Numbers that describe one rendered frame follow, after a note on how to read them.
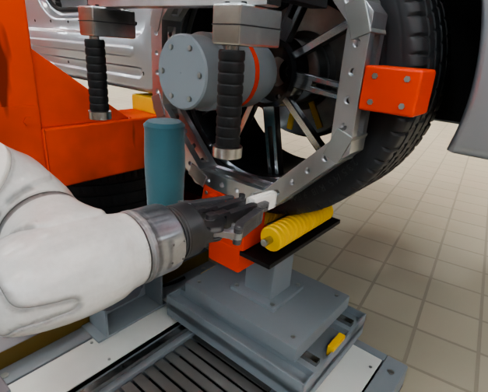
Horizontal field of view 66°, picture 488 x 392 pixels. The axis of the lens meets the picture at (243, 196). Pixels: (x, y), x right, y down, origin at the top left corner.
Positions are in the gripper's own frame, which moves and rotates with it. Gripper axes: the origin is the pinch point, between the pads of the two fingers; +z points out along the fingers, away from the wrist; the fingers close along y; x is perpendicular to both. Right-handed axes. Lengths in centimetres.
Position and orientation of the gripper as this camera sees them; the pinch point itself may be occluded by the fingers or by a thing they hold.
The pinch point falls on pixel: (261, 202)
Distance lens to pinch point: 64.5
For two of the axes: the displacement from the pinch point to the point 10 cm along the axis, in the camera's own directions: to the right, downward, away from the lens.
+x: 1.1, -9.3, -3.4
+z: 6.4, -2.0, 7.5
